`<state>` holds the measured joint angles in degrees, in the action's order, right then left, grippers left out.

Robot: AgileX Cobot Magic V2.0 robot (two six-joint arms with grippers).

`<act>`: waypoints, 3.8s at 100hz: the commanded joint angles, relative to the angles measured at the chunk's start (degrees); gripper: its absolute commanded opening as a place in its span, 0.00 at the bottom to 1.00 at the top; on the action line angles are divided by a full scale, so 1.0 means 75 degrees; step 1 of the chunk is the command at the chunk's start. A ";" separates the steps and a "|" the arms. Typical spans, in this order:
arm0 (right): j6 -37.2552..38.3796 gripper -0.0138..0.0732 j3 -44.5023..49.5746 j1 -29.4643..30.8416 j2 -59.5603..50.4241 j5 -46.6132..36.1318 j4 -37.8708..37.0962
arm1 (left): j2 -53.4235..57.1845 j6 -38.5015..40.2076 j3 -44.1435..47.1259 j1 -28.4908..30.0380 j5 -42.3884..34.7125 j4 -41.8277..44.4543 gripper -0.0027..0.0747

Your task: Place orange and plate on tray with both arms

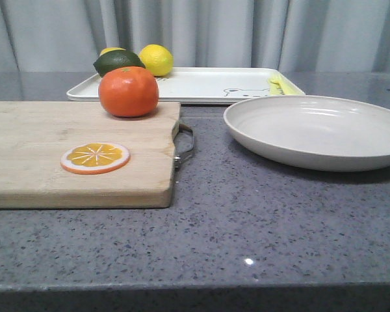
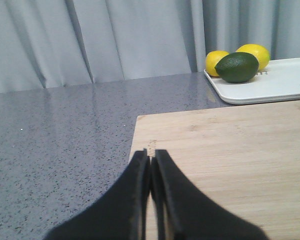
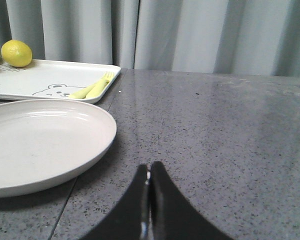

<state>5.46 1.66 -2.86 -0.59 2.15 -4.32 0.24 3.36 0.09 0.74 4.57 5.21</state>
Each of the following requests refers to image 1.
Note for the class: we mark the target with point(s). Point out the orange mandarin fruit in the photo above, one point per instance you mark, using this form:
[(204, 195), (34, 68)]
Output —
[(128, 92)]

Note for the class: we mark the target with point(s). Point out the beige round plate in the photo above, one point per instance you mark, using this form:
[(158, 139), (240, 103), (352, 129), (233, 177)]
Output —
[(313, 132)]

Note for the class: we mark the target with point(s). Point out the white bear print tray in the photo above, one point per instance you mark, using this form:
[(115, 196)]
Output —
[(214, 85)]

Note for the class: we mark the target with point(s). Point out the orange slice toy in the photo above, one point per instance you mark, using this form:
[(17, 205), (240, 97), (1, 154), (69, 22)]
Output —
[(95, 158)]

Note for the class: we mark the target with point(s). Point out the yellow lemon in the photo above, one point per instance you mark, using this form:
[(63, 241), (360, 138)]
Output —
[(157, 59), (109, 49)]

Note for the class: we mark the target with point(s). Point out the yellow plastic knife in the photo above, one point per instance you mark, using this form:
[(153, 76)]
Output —
[(275, 86)]

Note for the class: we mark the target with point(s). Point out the yellow plastic fork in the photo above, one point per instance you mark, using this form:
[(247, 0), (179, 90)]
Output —
[(289, 87)]

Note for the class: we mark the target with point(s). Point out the green lime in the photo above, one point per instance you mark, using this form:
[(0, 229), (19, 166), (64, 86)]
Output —
[(116, 59)]

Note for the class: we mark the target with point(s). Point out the rear yellow lemon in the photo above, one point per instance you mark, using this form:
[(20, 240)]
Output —
[(109, 49)]

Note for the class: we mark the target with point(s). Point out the grey curtain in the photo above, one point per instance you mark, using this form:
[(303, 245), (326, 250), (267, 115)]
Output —
[(299, 36)]

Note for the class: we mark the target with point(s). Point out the wooden cutting board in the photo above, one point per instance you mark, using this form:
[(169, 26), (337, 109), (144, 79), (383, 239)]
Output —
[(35, 134)]

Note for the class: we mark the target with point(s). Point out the metal cutting board handle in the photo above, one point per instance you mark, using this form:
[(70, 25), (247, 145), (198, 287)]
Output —
[(184, 143)]

